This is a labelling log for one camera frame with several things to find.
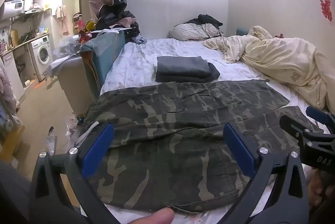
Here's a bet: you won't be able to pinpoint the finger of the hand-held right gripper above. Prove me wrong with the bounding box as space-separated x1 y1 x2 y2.
279 115 314 139
306 106 335 134

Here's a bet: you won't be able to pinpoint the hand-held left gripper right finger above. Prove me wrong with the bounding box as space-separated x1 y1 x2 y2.
223 123 311 224

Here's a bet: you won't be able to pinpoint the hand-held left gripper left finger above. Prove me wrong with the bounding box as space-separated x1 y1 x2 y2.
29 122 118 224

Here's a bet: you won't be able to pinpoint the camouflage pants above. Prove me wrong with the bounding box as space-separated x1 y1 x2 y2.
85 79 325 214

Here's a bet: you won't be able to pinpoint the person's right hand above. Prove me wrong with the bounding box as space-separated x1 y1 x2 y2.
307 169 335 211

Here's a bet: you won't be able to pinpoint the person's left hand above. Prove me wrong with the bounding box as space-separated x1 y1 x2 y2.
128 207 175 224

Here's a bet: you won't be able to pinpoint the plastic wrapper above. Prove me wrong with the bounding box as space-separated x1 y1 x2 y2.
46 126 57 154

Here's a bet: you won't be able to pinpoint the cream duvet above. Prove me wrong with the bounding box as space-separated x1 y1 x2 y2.
203 26 335 111

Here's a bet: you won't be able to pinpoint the grey covered table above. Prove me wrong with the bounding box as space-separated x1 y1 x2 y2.
46 55 91 115

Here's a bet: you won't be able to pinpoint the folded dark grey cloth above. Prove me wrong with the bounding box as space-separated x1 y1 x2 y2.
155 62 221 83

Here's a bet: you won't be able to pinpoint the yellow wooden furniture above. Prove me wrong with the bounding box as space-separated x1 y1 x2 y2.
0 125 25 169

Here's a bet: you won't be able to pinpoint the white floral bed sheet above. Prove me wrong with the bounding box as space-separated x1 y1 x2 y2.
79 37 335 224

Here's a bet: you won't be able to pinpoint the clear plastic bag pile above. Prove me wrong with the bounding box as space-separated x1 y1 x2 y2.
54 36 80 58

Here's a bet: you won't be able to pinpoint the washing machine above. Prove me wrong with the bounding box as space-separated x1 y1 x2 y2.
28 35 53 82

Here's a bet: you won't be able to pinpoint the pink quilted cloth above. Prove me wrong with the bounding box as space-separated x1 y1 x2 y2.
0 59 17 115

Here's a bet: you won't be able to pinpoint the white kitchen cabinet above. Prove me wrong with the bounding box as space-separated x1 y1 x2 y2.
0 51 25 104

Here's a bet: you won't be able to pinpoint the pile of dark clothes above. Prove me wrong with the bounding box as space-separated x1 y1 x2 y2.
95 4 142 42

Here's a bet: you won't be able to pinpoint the black clothing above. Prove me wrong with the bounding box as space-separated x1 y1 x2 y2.
183 14 223 29

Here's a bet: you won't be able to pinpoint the pink hanging towel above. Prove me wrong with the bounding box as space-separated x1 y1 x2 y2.
56 5 69 36

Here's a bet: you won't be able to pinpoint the white water heater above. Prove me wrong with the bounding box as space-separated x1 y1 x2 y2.
0 0 25 19

